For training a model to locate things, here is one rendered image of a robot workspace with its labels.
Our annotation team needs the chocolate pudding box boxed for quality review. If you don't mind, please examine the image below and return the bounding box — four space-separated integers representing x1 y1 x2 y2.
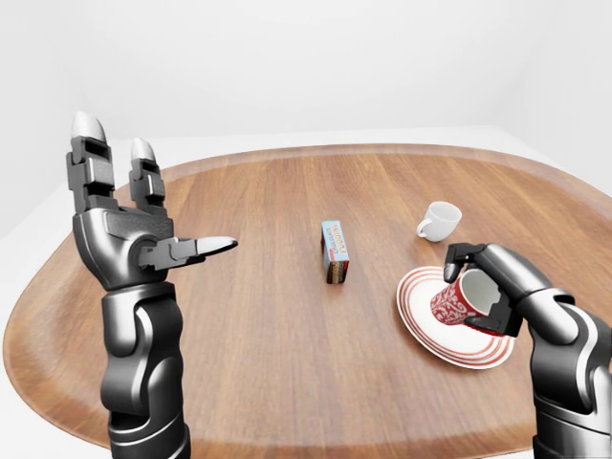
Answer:
318 220 353 285

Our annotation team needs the white mug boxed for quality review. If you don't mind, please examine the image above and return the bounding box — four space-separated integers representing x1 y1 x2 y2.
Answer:
415 201 463 243

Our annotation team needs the white plate with red rings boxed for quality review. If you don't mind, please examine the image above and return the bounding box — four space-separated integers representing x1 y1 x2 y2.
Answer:
396 266 516 370

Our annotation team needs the red patterned mug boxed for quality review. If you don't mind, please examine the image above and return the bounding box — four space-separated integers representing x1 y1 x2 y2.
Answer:
429 269 502 332

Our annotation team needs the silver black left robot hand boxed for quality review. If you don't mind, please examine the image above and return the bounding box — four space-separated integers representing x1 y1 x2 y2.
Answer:
65 111 239 292

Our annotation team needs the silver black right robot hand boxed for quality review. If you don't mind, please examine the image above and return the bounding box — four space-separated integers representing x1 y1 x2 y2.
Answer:
442 242 557 339

